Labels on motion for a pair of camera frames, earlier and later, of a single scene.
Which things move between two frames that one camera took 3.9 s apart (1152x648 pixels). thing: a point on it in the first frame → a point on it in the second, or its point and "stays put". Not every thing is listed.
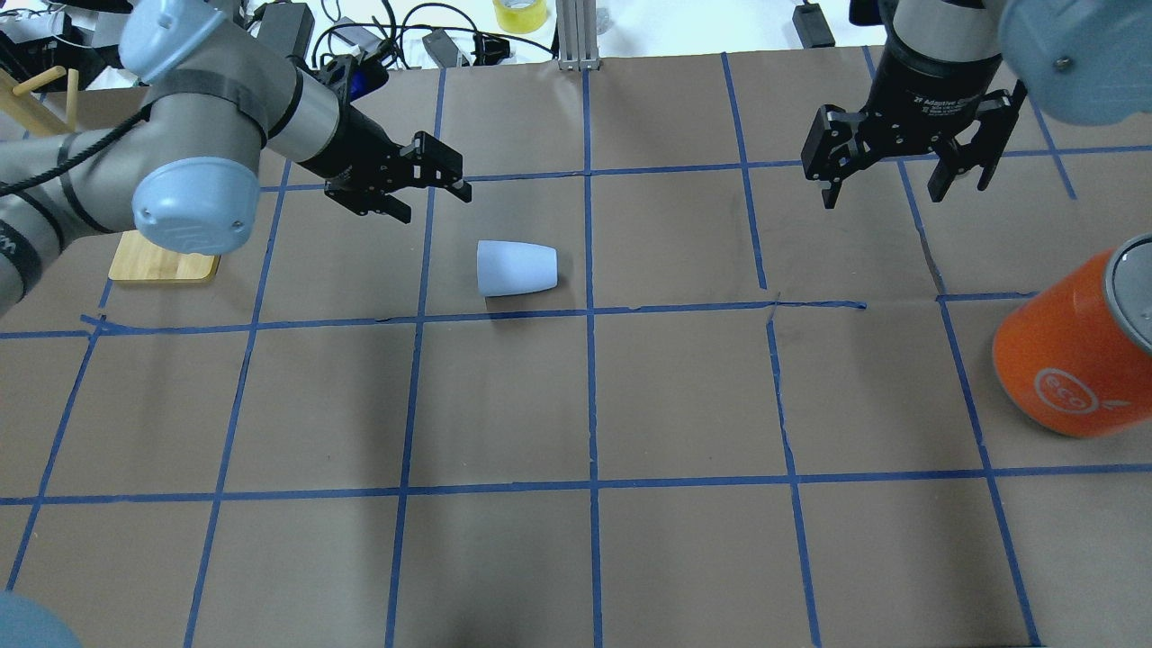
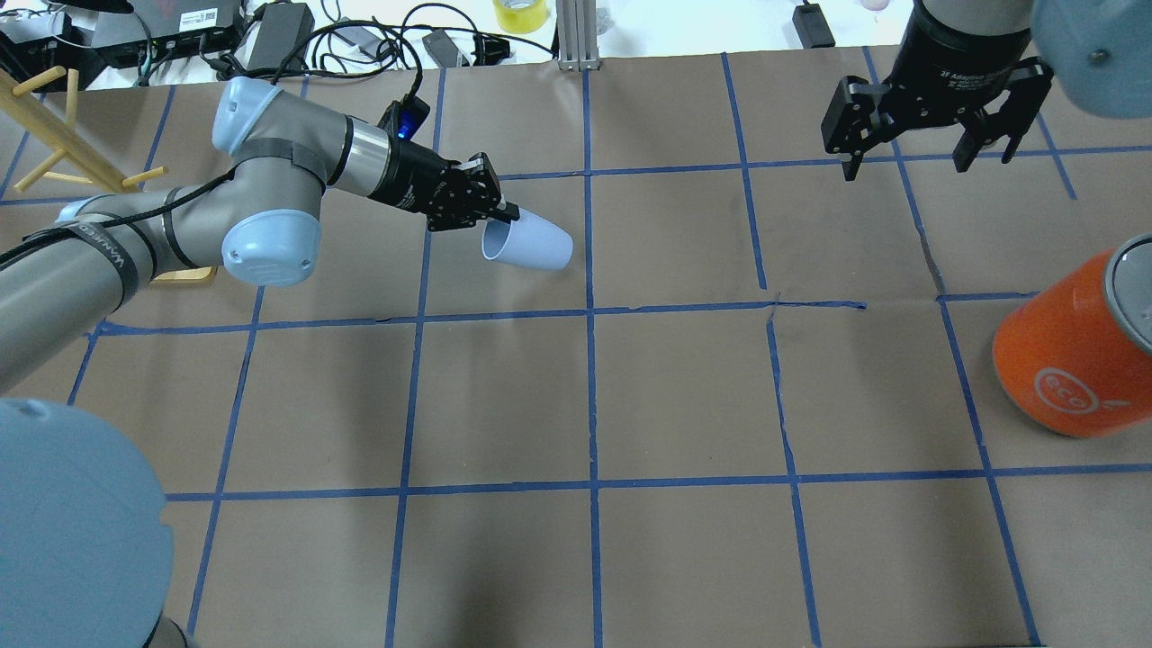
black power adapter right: x=813 y=26 stays put
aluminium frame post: x=578 y=46 stays put
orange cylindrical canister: x=1076 y=355 stays put
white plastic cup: x=507 y=267 → x=531 y=240
